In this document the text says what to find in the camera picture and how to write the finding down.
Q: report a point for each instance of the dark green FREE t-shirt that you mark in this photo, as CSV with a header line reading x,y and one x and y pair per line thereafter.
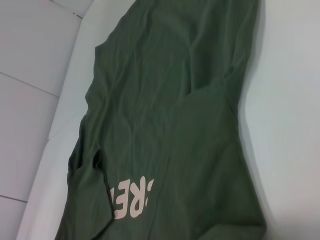
x,y
162,112

